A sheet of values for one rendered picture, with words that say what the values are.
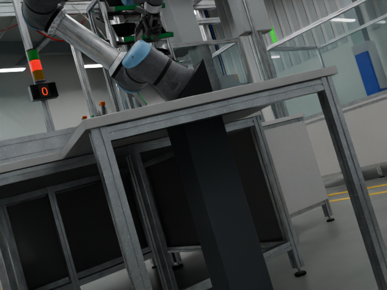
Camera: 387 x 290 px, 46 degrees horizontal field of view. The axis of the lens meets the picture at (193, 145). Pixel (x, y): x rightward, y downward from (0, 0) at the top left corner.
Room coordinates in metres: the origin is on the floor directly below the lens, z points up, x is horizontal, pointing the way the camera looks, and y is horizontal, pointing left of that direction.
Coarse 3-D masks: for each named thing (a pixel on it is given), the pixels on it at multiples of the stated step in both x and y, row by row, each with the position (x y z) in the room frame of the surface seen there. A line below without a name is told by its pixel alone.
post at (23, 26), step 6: (18, 0) 2.15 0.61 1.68; (18, 6) 2.15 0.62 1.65; (18, 12) 2.14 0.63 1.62; (18, 18) 2.14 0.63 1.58; (24, 24) 2.15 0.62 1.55; (24, 30) 2.15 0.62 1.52; (24, 36) 2.14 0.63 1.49; (24, 42) 2.14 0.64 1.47; (30, 42) 2.15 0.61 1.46; (30, 48) 2.15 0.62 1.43; (42, 102) 2.14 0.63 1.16; (42, 108) 2.15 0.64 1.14; (48, 108) 2.15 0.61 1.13; (48, 114) 2.15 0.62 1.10; (48, 120) 2.14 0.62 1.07; (48, 126) 2.14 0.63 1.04
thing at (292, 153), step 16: (272, 128) 3.37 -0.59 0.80; (288, 128) 3.45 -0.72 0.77; (304, 128) 3.55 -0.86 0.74; (272, 144) 3.34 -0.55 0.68; (288, 144) 3.43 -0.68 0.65; (304, 144) 3.52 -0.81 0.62; (288, 160) 3.40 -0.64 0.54; (304, 160) 3.49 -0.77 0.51; (288, 176) 3.37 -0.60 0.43; (304, 176) 3.46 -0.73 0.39; (320, 176) 3.55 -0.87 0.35; (288, 192) 3.35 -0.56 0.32; (304, 192) 3.43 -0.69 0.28; (320, 192) 3.53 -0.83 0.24; (288, 208) 3.32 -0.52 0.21; (304, 208) 3.42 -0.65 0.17; (176, 256) 3.48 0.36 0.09
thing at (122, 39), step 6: (114, 24) 2.42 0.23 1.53; (120, 24) 2.43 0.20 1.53; (126, 24) 2.45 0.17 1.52; (132, 24) 2.39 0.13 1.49; (114, 30) 2.29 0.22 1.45; (120, 30) 2.45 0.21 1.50; (126, 30) 2.46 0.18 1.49; (132, 30) 2.41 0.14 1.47; (108, 36) 2.40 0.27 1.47; (120, 36) 2.46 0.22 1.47; (126, 36) 2.45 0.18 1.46; (132, 36) 2.21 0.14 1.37; (144, 36) 2.23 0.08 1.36
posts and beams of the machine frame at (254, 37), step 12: (192, 0) 3.86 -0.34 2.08; (204, 0) 3.94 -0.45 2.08; (72, 12) 3.25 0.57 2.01; (84, 12) 3.30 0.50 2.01; (204, 24) 3.93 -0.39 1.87; (252, 24) 3.50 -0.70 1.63; (204, 36) 3.95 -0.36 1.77; (252, 36) 3.50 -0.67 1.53; (264, 60) 3.50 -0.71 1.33; (264, 72) 3.49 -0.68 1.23; (276, 108) 3.49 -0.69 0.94
